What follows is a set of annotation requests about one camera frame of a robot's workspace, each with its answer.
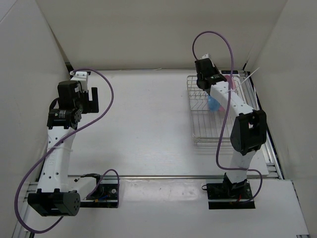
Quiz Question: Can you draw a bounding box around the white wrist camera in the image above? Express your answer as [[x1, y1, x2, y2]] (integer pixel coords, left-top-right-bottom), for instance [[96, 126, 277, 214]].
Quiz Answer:
[[69, 71, 89, 92], [200, 54, 211, 60]]

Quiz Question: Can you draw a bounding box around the pink plastic plate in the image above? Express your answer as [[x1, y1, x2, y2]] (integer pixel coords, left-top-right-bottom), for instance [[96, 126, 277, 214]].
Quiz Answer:
[[219, 74, 236, 112]]

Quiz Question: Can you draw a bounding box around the black xdof label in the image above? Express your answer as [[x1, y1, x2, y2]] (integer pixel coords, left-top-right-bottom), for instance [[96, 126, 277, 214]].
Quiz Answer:
[[221, 70, 239, 74]]

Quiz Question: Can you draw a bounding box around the metal wire dish rack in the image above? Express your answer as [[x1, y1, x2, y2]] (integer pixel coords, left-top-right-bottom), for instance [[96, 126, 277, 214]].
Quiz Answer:
[[187, 72, 258, 146]]

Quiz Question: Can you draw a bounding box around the white zip tie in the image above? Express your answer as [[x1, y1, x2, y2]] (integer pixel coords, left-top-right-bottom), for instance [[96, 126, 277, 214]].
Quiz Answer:
[[228, 67, 260, 92]]

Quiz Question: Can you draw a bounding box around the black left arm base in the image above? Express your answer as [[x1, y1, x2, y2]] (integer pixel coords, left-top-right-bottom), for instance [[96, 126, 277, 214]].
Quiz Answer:
[[77, 170, 120, 208]]

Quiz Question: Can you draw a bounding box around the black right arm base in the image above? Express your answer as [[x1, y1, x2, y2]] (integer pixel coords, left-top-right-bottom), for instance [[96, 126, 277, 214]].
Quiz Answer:
[[201, 182, 256, 210]]

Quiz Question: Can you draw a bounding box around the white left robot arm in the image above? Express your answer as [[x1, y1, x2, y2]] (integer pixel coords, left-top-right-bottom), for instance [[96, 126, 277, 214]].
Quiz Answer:
[[27, 79, 99, 217]]

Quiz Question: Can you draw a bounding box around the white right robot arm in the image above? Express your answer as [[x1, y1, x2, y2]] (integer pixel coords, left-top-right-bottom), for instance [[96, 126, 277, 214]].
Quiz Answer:
[[195, 54, 267, 198]]

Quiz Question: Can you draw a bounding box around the blue plastic plate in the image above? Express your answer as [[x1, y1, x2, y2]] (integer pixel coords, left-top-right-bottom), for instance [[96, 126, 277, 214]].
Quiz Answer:
[[208, 95, 221, 112]]

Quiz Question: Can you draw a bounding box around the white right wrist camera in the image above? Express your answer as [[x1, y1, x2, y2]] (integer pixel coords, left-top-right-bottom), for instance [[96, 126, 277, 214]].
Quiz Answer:
[[200, 54, 211, 60]]

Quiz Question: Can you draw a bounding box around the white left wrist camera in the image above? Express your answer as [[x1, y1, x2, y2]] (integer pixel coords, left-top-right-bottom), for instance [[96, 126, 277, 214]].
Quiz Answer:
[[69, 71, 89, 92]]

